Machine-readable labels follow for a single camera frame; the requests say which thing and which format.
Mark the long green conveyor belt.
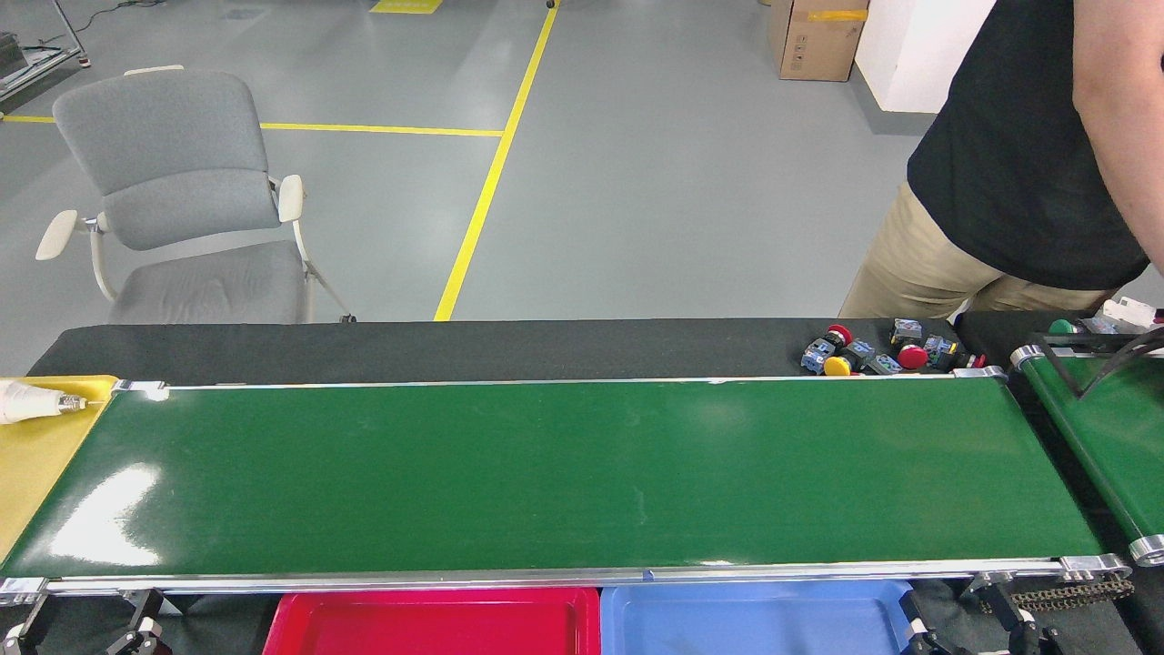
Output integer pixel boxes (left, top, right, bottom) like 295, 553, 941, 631
0, 368, 1133, 609

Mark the white nozzle with metal tip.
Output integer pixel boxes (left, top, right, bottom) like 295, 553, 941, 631
0, 380, 105, 426

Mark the short green conveyor belt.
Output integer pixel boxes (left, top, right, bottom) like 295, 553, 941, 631
1009, 344, 1164, 567

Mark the black guide bracket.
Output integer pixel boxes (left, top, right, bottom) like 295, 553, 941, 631
1032, 327, 1164, 401

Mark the conveyor drive chain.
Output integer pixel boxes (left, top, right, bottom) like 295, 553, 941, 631
1005, 575, 1138, 612

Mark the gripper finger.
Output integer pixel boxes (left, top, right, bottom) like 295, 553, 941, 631
0, 600, 48, 655
898, 589, 951, 655
105, 589, 166, 655
987, 582, 1063, 655

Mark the blue plastic bin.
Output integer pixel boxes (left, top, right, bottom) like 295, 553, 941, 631
600, 580, 915, 655

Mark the brown cardboard box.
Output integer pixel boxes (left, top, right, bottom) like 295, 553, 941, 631
768, 0, 869, 83

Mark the person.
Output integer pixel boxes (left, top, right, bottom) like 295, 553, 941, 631
837, 0, 1164, 319

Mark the yellow pad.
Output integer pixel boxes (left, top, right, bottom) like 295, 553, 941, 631
0, 375, 119, 560

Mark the grey office chair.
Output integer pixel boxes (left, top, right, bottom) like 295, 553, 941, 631
35, 64, 357, 327

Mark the red plastic bin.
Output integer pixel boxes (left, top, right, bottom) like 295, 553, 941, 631
264, 587, 601, 655

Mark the metal cart frame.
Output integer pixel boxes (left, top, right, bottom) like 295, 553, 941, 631
0, 0, 92, 101

